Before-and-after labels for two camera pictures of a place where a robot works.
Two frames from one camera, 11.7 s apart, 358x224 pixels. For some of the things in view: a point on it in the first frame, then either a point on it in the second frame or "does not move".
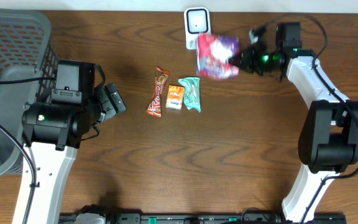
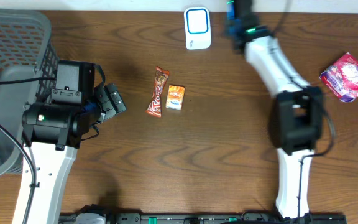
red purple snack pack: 213,51 to 347,78
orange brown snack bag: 154,108 does not move
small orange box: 174,97 does not move
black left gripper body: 111,100 does not move
